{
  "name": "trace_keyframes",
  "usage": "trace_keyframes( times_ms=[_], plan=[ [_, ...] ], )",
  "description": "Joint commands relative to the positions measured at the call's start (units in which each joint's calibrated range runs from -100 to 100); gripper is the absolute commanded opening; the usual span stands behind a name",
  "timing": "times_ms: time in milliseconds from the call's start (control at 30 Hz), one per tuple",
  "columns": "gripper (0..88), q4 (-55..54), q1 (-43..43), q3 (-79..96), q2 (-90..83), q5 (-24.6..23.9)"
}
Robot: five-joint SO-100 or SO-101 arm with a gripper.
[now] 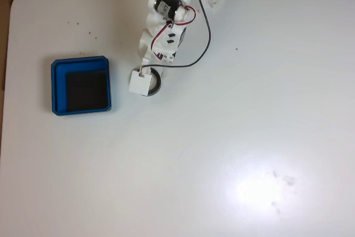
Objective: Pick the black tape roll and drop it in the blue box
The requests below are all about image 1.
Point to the black tape roll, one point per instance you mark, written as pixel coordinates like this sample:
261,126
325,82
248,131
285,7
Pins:
156,87

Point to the blue box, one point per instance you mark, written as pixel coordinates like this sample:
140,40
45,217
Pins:
59,87

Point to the white camera box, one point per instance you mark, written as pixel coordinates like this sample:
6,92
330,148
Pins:
140,83

